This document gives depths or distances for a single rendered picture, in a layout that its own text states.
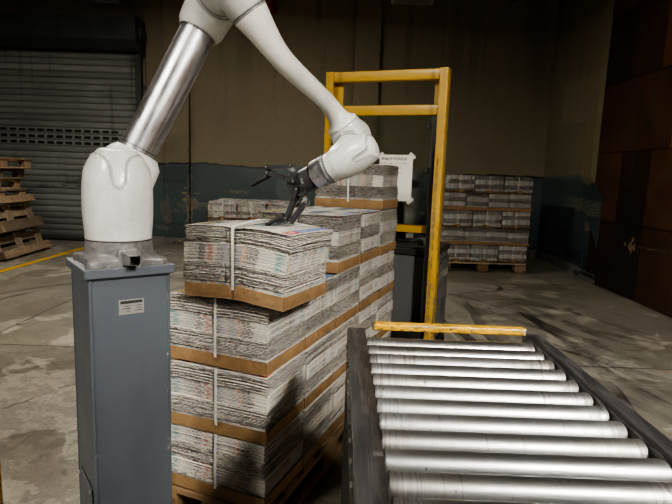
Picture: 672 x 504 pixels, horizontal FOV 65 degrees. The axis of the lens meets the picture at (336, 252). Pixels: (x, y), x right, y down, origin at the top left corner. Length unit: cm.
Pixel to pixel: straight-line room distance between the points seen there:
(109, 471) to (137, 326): 36
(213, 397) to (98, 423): 52
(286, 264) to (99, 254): 50
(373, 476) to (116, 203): 83
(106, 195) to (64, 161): 839
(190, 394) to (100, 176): 85
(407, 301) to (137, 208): 235
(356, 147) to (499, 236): 591
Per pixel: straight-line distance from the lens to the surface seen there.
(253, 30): 148
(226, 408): 180
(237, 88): 891
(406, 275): 336
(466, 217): 718
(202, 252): 168
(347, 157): 152
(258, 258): 156
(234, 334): 170
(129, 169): 132
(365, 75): 331
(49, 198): 984
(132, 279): 132
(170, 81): 156
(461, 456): 91
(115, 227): 131
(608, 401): 122
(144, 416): 144
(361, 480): 82
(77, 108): 963
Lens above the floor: 123
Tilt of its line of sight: 8 degrees down
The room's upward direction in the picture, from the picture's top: 2 degrees clockwise
